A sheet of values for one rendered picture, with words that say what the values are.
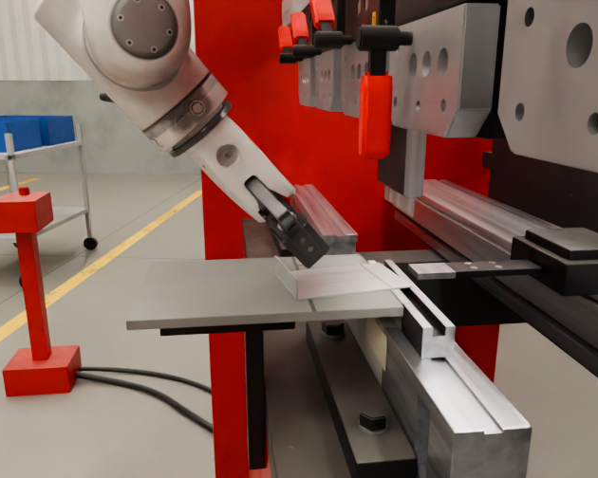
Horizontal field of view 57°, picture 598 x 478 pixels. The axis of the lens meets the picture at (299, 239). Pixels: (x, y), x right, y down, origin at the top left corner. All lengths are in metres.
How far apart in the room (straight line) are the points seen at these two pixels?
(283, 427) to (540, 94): 0.42
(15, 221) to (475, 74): 2.09
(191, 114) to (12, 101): 8.56
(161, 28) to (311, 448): 0.39
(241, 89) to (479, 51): 1.11
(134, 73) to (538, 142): 0.28
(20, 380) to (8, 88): 6.87
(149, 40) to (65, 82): 8.23
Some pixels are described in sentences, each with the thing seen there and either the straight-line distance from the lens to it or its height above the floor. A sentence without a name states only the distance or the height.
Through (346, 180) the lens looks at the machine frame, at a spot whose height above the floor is 0.97.
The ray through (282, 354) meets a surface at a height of 0.87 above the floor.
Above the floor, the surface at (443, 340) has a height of 0.99.
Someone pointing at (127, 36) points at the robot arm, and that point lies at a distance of 0.43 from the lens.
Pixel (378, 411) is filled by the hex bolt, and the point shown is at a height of 0.92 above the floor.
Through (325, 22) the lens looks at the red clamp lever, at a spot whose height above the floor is 1.28.
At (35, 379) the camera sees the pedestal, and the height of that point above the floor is 0.07.
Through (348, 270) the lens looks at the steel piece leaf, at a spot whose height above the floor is 1.00.
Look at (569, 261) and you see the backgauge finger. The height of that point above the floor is 1.02.
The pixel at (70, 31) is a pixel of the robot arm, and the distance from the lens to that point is 0.51.
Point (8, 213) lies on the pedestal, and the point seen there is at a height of 0.76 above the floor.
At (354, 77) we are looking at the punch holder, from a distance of 0.62.
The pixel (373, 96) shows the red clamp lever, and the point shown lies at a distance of 0.43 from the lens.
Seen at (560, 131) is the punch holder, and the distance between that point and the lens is 0.26.
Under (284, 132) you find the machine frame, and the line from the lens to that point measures 1.44.
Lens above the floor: 1.21
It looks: 15 degrees down
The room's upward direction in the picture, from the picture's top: straight up
